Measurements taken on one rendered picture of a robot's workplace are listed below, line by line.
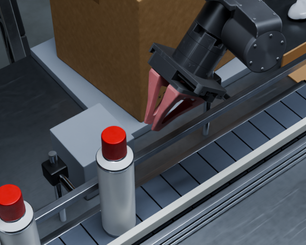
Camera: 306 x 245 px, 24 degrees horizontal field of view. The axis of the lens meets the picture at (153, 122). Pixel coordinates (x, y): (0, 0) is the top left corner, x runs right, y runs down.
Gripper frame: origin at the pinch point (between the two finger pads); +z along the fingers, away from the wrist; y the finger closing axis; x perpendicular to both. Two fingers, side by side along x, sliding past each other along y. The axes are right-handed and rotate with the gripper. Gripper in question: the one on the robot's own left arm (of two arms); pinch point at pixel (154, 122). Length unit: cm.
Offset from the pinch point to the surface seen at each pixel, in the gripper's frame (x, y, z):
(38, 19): 112, -146, 46
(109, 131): -6.4, -0.8, 3.0
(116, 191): -1.6, 2.0, 10.5
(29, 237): -13.3, 2.5, 17.9
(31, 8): 113, -153, 46
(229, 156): 23.8, 0.4, 4.1
